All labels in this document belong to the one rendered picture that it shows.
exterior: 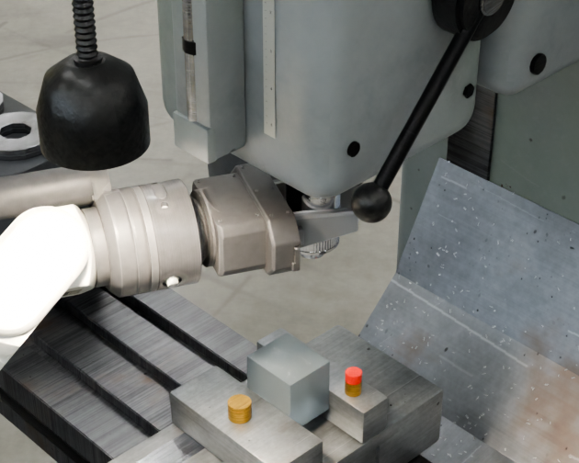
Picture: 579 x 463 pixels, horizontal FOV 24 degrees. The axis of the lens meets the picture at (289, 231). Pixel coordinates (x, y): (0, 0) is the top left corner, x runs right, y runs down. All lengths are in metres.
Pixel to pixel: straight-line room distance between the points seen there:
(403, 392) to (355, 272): 1.85
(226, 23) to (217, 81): 0.04
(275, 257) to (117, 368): 0.45
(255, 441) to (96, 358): 0.33
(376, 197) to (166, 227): 0.19
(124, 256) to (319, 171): 0.18
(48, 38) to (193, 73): 3.39
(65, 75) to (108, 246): 0.24
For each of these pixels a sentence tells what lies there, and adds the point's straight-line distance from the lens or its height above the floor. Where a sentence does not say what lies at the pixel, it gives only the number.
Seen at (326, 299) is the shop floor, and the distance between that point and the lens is 3.10.
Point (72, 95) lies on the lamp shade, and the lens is 0.84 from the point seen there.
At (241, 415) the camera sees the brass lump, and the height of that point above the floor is 1.03.
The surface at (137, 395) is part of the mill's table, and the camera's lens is 1.46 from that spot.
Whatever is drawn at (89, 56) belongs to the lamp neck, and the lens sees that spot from 0.85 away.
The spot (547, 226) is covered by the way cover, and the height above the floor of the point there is 1.05.
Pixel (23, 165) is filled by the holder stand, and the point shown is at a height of 1.09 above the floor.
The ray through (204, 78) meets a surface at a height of 1.41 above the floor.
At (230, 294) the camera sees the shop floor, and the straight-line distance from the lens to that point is 3.11.
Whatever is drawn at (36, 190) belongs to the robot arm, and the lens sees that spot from 1.08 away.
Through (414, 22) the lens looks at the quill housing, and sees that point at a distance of 0.98.
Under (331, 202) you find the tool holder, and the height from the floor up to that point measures 1.25.
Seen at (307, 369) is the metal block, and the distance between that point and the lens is 1.25.
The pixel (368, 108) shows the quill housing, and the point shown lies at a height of 1.39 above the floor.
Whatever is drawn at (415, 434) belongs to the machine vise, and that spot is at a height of 0.94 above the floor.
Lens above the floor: 1.85
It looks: 34 degrees down
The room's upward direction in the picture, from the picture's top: straight up
